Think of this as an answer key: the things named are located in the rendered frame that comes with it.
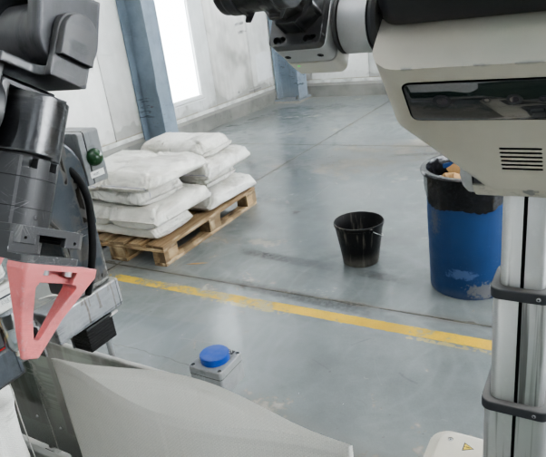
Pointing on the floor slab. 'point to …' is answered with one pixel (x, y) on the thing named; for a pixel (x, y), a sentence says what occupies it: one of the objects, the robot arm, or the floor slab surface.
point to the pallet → (166, 247)
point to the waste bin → (461, 234)
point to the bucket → (359, 238)
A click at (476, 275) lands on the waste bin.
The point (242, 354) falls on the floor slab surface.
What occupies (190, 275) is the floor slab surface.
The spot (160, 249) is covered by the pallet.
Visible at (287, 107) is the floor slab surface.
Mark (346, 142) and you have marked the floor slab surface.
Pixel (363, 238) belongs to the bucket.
